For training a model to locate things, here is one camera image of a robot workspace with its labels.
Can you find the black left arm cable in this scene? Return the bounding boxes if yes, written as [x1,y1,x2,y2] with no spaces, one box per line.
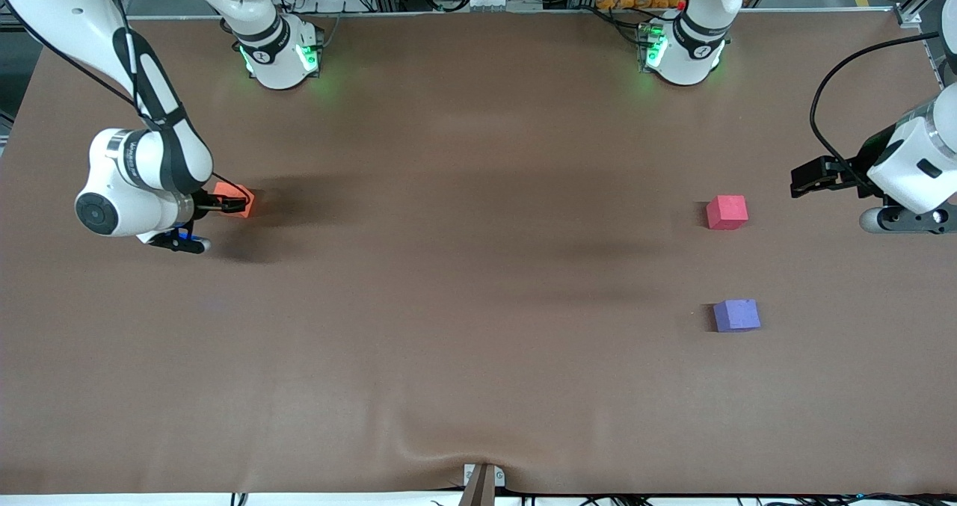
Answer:
[810,31,943,194]

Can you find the red foam block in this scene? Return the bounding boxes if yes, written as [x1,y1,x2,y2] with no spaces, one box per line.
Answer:
[706,195,749,231]

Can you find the purple foam block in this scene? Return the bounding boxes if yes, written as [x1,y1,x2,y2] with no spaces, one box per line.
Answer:
[713,299,762,333]

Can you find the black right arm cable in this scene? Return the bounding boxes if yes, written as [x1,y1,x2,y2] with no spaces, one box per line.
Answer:
[0,0,252,202]

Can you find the large table cover mat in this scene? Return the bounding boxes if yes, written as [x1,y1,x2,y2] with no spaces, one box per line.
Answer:
[0,14,957,496]

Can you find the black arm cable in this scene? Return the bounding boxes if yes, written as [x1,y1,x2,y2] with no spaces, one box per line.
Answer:
[0,0,252,202]
[810,31,943,194]

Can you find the orange foam block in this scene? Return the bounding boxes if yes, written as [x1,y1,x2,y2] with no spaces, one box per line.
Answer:
[212,182,256,219]

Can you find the metal table edge clamp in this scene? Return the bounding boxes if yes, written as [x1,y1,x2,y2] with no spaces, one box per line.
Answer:
[463,463,506,506]

